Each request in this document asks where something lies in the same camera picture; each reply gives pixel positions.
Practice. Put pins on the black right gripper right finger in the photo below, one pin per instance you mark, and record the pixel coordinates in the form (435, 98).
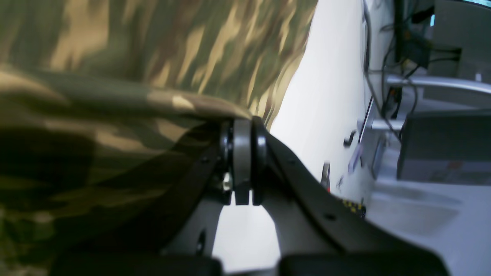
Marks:
(318, 235)

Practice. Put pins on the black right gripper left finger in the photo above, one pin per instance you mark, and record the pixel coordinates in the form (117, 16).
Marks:
(173, 234)

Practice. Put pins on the camouflage T-shirt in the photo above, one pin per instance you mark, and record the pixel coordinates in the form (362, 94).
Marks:
(106, 104)

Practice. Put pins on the grey metal box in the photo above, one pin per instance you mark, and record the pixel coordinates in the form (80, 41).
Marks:
(448, 147)

